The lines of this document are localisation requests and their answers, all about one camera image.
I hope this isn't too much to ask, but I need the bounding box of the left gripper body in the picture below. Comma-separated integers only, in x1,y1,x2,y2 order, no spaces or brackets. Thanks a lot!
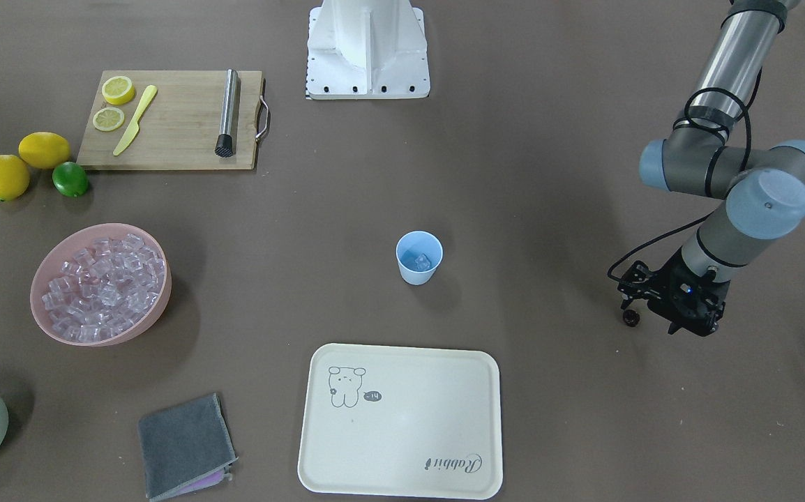
661,254,725,337

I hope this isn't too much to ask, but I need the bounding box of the clear ice cube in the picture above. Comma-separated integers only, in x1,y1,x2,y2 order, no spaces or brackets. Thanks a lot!
405,253,433,273

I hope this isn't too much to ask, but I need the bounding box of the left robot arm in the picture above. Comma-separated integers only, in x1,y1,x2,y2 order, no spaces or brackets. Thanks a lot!
619,1,805,336

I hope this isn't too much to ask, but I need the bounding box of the light blue cup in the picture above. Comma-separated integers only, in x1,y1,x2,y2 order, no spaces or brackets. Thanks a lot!
396,231,444,286

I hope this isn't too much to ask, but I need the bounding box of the whole yellow lemon upper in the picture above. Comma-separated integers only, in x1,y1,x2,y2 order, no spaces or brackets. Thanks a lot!
0,155,31,202

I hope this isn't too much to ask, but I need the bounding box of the whole yellow lemon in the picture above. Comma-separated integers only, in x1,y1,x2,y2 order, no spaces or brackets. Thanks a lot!
0,155,31,202
19,132,71,169

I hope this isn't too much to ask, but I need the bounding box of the whole yellow lemon lower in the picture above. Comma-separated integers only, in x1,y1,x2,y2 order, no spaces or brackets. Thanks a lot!
19,132,71,169

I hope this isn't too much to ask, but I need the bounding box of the green lime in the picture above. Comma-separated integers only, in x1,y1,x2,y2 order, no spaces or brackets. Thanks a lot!
52,161,90,197

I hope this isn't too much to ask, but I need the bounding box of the pink bowl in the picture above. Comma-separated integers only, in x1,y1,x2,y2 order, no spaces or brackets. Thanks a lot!
29,223,171,347

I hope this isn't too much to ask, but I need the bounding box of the lemon slice upper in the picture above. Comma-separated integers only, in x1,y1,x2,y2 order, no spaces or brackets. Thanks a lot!
91,106,126,132

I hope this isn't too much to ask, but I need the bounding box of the lemon slice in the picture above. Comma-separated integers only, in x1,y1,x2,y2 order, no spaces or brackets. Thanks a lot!
91,106,126,132
100,75,137,106

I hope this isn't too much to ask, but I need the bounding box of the yellow plastic knife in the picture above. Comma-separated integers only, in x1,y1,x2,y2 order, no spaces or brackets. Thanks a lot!
112,85,159,157

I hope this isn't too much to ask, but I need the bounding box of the lemon slice lower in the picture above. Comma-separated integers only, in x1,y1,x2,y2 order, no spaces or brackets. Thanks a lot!
100,75,137,106

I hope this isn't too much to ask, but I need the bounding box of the bamboo cutting board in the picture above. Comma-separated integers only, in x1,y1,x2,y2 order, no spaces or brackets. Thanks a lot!
77,70,269,171

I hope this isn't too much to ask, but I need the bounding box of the steel muddler black tip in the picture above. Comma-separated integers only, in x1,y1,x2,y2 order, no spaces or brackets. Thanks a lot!
214,69,241,158

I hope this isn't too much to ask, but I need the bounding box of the grey folded cloth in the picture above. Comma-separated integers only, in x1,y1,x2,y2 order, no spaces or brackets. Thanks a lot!
137,392,238,501

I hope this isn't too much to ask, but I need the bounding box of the cream rabbit serving tray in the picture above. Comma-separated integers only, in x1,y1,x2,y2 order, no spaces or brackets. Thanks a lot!
297,343,504,500

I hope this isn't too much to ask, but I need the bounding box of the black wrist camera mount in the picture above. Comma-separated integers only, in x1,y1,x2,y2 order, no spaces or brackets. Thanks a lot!
616,260,671,311

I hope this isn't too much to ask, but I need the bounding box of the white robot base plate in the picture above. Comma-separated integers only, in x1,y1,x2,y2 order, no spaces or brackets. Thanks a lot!
305,1,431,100

